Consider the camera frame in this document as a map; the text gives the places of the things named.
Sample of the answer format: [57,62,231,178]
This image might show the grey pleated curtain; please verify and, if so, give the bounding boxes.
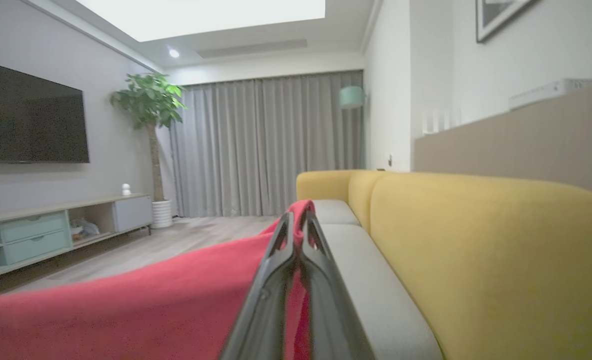
[169,69,366,219]

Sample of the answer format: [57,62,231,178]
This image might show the large grey sofa seat cushion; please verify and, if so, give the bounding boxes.
[320,223,444,360]

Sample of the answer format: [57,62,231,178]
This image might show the green leafy indoor tree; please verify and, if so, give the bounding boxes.
[109,72,187,203]

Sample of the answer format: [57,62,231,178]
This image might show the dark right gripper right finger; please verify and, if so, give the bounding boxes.
[298,212,376,360]

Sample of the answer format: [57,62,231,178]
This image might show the grey clutter in cabinet shelf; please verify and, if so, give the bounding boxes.
[70,218,101,240]

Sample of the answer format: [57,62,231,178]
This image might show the yellow sofa with grey cushions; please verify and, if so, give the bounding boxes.
[296,169,592,360]

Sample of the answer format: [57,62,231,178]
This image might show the small grey sofa seat cushion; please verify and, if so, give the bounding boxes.
[312,199,362,227]

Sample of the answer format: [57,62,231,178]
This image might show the white ribbed plant pot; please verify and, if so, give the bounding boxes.
[150,199,174,230]

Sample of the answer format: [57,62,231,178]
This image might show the rectangular ceiling light panel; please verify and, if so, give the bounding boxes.
[75,0,326,44]

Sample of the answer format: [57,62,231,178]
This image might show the framed wall picture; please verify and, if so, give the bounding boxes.
[475,0,540,44]

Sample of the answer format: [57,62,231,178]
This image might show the wood and teal tv cabinet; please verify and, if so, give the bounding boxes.
[0,193,154,285]

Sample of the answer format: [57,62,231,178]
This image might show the black wall television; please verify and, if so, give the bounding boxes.
[0,58,91,165]

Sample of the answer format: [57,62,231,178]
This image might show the beige partition panel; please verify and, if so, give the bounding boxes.
[414,82,592,202]

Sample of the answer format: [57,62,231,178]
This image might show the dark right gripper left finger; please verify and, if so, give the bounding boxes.
[218,212,297,360]

